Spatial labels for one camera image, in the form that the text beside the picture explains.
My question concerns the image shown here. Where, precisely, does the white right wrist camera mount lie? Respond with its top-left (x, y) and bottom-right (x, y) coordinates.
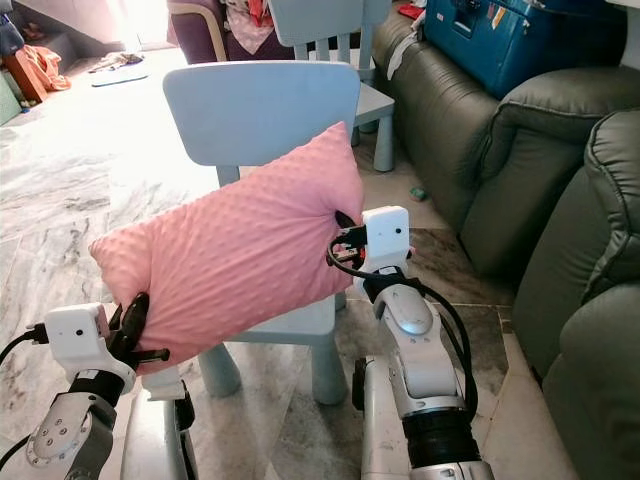
top-left (360, 206), bottom-right (411, 273)

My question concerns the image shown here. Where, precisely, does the green cabinet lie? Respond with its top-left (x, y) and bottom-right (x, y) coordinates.
top-left (0, 72), bottom-right (13, 126)

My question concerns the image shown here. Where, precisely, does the brown crumpled cloth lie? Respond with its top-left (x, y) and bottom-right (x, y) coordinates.
top-left (93, 52), bottom-right (151, 73)

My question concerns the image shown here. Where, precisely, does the colourful clothes pile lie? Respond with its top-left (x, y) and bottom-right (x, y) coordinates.
top-left (222, 0), bottom-right (276, 53)

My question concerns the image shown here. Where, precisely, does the white cloth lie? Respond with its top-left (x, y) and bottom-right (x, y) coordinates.
top-left (385, 25), bottom-right (427, 81)

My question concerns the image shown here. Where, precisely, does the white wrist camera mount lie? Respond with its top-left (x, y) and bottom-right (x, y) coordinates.
top-left (45, 303), bottom-right (136, 393)
top-left (360, 206), bottom-right (411, 273)

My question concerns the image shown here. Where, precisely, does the light blue child chair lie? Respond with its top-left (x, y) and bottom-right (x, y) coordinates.
top-left (265, 0), bottom-right (397, 173)
top-left (163, 60), bottom-right (363, 406)

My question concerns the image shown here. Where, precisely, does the dark green leather sofa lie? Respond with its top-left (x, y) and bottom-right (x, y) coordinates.
top-left (510, 108), bottom-right (640, 480)
top-left (372, 8), bottom-right (640, 281)

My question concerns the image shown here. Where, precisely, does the silver left robot leg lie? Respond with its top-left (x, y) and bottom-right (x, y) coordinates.
top-left (122, 365), bottom-right (199, 480)

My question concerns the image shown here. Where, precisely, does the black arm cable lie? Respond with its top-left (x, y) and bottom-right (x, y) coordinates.
top-left (326, 240), bottom-right (479, 416)
top-left (0, 325), bottom-right (51, 363)

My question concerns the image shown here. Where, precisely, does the pink dotted pillow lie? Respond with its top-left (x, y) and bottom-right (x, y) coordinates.
top-left (90, 122), bottom-right (364, 373)

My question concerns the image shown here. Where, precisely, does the blue suitcase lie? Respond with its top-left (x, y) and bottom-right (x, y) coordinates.
top-left (423, 0), bottom-right (629, 99)

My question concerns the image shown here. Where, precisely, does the purple armchair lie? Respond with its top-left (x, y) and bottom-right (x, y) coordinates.
top-left (168, 0), bottom-right (276, 66)

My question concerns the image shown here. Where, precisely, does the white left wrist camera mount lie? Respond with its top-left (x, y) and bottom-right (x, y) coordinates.
top-left (45, 303), bottom-right (136, 393)

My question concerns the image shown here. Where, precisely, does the orange cloth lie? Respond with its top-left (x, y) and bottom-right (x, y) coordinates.
top-left (28, 45), bottom-right (73, 93)

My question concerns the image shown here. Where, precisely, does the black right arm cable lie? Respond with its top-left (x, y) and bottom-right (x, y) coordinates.
top-left (326, 240), bottom-right (479, 416)

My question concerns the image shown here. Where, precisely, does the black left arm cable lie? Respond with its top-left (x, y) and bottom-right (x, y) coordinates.
top-left (0, 325), bottom-right (51, 363)

